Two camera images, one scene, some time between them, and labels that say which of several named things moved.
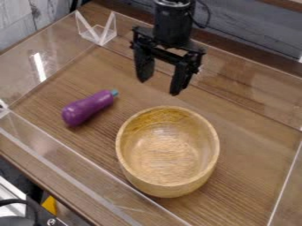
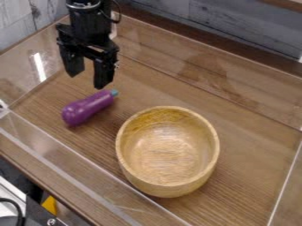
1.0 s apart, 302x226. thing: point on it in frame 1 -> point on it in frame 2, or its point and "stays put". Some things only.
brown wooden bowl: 167,148 stays put
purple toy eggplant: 78,113 stays put
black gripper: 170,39 -> 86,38
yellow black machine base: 20,184 stays put
